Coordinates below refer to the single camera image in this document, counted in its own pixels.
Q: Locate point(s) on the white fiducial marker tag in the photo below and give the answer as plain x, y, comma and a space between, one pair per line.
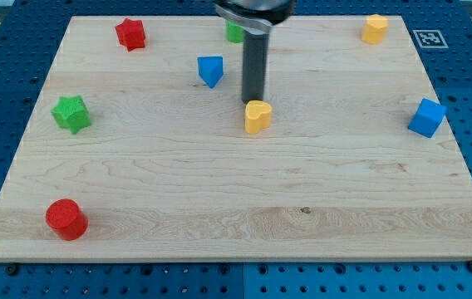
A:
430, 39

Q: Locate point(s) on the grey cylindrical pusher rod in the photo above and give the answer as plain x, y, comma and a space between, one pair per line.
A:
254, 65

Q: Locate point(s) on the yellow heart block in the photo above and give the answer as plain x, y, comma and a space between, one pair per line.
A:
257, 116

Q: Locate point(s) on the green star block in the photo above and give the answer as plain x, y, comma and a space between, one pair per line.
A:
71, 113

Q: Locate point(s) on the blue cube block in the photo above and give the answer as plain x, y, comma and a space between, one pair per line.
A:
427, 118

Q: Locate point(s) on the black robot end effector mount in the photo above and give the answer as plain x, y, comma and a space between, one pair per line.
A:
256, 16

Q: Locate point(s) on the blue triangular prism block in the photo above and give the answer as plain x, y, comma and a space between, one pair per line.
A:
211, 69

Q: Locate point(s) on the yellow hexagon block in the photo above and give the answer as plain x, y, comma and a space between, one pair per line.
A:
375, 29

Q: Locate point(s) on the wooden board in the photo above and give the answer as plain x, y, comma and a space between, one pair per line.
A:
167, 172

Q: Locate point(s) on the red cylinder block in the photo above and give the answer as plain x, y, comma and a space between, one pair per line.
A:
65, 218

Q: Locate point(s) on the red star block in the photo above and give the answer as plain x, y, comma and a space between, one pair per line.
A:
131, 34

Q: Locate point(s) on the green block behind rod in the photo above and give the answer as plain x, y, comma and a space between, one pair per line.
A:
233, 32

